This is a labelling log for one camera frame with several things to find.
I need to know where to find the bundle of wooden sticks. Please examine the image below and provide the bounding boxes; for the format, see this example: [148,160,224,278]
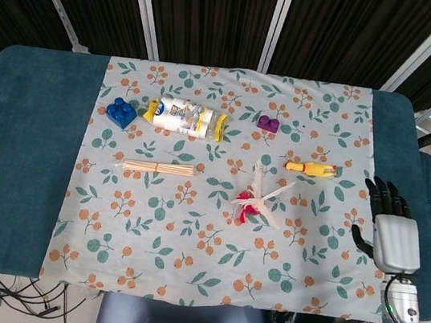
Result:
[111,153,199,180]

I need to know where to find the red and white feather shuttlecock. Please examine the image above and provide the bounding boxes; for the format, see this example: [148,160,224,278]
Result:
[227,157,300,234]

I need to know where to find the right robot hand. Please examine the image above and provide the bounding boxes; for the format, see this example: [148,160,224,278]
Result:
[346,173,431,278]

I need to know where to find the floral patterned cloth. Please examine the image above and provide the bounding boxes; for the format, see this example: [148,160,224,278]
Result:
[37,42,421,323]

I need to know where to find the purple toy building block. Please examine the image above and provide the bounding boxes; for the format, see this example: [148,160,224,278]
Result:
[256,113,283,134]

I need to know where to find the blue toy building block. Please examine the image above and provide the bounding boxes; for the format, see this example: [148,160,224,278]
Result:
[103,95,140,133]

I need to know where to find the teal table cover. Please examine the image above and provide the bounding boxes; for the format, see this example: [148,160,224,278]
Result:
[0,33,431,323]

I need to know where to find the yellow rubber chicken toy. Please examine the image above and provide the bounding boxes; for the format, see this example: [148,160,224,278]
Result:
[283,157,339,181]

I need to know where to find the white and yellow plastic package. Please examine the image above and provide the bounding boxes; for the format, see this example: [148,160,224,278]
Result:
[140,92,233,145]

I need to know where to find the black floor cables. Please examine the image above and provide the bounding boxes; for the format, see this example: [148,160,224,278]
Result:
[0,273,100,323]

